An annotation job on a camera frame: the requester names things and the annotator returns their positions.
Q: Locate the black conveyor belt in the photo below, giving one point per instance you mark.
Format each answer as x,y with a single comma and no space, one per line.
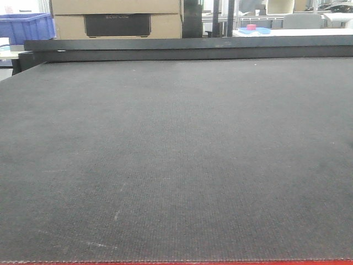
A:
174,161

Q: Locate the cardboard box with black print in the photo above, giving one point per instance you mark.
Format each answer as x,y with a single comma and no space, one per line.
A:
118,26

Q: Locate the upper cardboard box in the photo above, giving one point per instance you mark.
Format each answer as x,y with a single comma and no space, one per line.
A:
72,7

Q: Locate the black pillar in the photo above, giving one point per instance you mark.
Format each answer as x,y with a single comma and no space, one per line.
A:
192,24

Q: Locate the blue tray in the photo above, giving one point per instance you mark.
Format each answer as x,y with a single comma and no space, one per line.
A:
257,31

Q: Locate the red block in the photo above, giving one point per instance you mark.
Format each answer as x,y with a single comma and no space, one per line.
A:
251,27

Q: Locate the white background table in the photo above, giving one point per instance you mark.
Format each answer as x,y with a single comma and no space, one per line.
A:
301,32

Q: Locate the blue plastic crate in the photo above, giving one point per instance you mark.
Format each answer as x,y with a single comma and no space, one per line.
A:
21,27

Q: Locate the black conveyor end rail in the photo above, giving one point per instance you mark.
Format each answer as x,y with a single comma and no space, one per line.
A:
37,52

